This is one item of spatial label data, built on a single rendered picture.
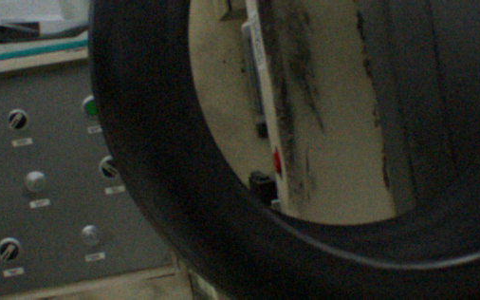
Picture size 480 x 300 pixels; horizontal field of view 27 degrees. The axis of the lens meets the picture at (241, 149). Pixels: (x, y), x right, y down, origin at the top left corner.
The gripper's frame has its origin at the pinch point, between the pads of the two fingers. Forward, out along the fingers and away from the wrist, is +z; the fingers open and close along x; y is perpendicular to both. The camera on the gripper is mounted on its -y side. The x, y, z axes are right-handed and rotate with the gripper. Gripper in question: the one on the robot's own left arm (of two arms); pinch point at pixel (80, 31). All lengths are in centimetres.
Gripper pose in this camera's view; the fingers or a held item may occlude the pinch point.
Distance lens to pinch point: 99.8
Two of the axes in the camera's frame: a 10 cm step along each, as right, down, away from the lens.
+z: 9.9, -0.7, 1.0
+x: -1.1, -0.5, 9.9
